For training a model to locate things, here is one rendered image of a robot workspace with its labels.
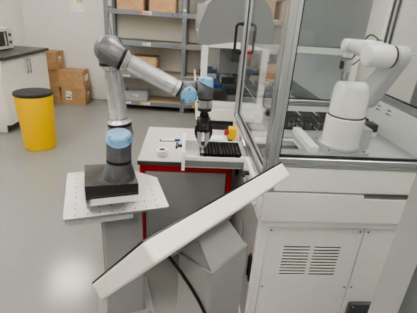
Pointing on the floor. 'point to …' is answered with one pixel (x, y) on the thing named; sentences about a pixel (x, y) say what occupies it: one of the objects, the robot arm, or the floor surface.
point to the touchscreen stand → (211, 284)
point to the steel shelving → (157, 47)
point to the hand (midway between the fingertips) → (202, 145)
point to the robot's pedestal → (118, 243)
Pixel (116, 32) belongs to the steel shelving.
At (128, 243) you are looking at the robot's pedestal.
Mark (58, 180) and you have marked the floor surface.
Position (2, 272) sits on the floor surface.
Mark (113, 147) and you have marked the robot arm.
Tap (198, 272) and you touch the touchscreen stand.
